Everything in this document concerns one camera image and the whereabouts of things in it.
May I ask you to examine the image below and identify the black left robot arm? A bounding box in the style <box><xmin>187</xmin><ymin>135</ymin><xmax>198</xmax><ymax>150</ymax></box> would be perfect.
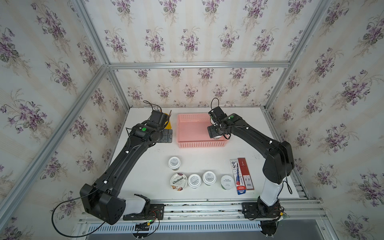
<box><xmin>80</xmin><ymin>110</ymin><xmax>170</xmax><ymax>225</ymax></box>

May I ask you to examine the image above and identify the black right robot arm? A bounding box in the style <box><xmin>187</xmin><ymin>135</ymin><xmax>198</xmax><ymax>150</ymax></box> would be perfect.
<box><xmin>207</xmin><ymin>107</ymin><xmax>295</xmax><ymax>207</ymax></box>

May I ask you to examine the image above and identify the pink plastic basket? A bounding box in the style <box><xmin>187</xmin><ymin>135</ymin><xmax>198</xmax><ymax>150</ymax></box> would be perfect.
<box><xmin>177</xmin><ymin>113</ymin><xmax>228</xmax><ymax>149</ymax></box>

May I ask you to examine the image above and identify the white yogurt cup back left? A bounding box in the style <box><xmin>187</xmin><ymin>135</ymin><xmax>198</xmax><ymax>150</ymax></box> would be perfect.
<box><xmin>168</xmin><ymin>157</ymin><xmax>181</xmax><ymax>171</ymax></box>

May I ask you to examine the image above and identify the Chobani yogurt cup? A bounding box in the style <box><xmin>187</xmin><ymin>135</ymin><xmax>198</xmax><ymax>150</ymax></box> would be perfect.
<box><xmin>170</xmin><ymin>173</ymin><xmax>188</xmax><ymax>192</ymax></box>

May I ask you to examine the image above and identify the green rimmed yogurt cup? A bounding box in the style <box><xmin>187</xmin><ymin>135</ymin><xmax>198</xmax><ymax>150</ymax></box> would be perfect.
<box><xmin>221</xmin><ymin>175</ymin><xmax>235</xmax><ymax>190</ymax></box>

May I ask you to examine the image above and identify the yellow metal pencil cup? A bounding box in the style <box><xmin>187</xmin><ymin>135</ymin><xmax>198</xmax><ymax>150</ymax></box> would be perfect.
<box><xmin>166</xmin><ymin>121</ymin><xmax>172</xmax><ymax>130</ymax></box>

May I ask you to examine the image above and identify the red pencil box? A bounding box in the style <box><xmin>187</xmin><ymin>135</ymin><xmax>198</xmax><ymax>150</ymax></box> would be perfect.
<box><xmin>238</xmin><ymin>158</ymin><xmax>255</xmax><ymax>191</ymax></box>

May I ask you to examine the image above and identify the small circuit board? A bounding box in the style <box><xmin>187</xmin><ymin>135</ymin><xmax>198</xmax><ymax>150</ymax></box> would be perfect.
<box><xmin>134</xmin><ymin>223</ymin><xmax>151</xmax><ymax>232</ymax></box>

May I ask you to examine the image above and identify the white ventilation grille strip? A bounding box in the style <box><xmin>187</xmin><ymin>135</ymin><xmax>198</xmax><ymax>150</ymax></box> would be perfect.
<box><xmin>88</xmin><ymin>221</ymin><xmax>262</xmax><ymax>234</ymax></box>

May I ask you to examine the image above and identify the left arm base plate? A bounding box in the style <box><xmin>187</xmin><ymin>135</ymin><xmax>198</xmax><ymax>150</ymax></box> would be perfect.
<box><xmin>123</xmin><ymin>204</ymin><xmax>165</xmax><ymax>221</ymax></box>

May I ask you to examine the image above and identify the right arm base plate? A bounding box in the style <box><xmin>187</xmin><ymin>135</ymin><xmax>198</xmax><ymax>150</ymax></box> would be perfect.
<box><xmin>242</xmin><ymin>201</ymin><xmax>285</xmax><ymax>220</ymax></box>

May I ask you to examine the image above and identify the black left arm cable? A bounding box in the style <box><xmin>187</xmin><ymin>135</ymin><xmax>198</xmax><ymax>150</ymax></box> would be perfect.
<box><xmin>51</xmin><ymin>185</ymin><xmax>106</xmax><ymax>239</ymax></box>

